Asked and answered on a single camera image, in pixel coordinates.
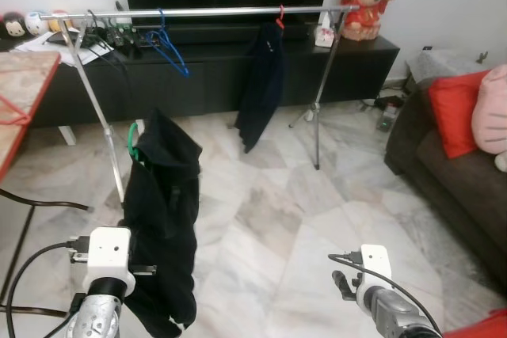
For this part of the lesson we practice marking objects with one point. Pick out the silver metal clothes rack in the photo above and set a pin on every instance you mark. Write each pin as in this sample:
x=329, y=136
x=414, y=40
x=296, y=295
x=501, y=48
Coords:
x=222, y=11

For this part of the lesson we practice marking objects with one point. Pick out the dark navy shirt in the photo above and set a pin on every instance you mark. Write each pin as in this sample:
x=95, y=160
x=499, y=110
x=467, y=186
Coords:
x=261, y=85

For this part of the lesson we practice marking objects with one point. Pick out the green plastic hanger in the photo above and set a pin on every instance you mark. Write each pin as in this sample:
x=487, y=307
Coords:
x=130, y=144

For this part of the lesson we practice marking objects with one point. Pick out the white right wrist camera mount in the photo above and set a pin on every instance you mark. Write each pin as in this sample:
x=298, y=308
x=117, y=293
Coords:
x=375, y=263

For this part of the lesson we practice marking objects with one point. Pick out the pink cat face cushion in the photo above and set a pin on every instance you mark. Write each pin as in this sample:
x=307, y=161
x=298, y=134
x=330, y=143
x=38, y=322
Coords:
x=493, y=112

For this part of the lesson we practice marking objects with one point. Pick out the white head doll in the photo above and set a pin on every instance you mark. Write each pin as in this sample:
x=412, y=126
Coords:
x=36, y=23

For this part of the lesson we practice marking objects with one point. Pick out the orange head doll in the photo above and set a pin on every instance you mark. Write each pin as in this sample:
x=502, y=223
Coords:
x=60, y=23

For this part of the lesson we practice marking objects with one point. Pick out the black TV console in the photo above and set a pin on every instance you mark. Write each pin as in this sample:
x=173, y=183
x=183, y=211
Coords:
x=214, y=85

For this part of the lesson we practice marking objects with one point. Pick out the blue plastic hanger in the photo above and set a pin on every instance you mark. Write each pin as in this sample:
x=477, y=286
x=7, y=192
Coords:
x=184, y=69

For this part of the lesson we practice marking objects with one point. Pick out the black garment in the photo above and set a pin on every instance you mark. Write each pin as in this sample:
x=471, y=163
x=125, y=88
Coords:
x=162, y=195

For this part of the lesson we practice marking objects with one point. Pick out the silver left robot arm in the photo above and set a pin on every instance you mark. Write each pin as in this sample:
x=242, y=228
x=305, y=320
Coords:
x=95, y=318

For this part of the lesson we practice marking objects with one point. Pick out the floor power strip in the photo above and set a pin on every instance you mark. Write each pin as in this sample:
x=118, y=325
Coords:
x=387, y=120

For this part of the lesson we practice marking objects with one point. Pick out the side table with grey cloth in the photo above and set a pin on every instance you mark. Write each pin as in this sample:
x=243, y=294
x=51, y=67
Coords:
x=444, y=65

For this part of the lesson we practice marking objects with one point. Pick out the white tissue box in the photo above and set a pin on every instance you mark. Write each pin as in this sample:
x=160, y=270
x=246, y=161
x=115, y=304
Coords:
x=324, y=35

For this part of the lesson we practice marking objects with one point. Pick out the red hanger with hook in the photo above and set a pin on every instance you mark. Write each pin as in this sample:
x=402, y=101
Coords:
x=280, y=21

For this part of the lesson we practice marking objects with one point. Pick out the white papers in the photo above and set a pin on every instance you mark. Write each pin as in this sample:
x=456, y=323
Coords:
x=47, y=47

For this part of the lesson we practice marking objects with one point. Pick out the red cushion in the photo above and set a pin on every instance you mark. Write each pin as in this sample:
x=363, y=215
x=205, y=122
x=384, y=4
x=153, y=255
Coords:
x=455, y=112

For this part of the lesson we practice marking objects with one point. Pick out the grey fabric sofa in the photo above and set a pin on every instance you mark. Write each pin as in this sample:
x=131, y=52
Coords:
x=459, y=187

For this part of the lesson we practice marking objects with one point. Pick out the red gold figurine statue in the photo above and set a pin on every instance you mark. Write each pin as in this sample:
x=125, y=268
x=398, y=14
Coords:
x=366, y=5

